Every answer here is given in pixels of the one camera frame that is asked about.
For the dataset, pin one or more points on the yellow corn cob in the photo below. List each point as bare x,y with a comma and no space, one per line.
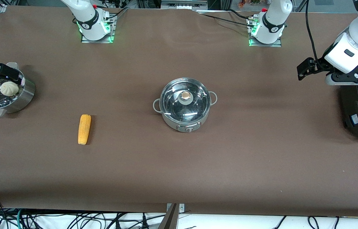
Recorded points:
84,128

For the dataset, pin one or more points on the stainless steel steamer pot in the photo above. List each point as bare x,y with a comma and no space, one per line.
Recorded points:
23,95

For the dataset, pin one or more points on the brown table cover mat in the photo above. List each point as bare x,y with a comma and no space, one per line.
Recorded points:
134,165

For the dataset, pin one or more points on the stainless steel cooking pot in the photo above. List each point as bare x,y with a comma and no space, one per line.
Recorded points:
169,122

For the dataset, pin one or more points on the white steamed bun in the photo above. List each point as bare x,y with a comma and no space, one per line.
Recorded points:
9,88

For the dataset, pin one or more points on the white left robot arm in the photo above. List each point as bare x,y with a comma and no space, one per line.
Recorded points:
274,19

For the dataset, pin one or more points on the dark brown post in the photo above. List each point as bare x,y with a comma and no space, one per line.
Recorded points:
169,221

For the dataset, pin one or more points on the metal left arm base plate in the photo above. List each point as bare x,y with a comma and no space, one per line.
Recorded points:
266,45

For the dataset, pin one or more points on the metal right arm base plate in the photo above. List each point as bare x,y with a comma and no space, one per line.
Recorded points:
112,27

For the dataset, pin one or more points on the metal table edge bracket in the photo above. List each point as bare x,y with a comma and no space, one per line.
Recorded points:
181,207

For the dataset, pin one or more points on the glass pot lid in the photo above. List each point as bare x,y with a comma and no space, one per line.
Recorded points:
178,109

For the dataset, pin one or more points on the grey equipment box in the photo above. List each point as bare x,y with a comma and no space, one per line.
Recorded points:
183,4

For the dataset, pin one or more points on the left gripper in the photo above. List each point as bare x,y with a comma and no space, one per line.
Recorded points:
319,66

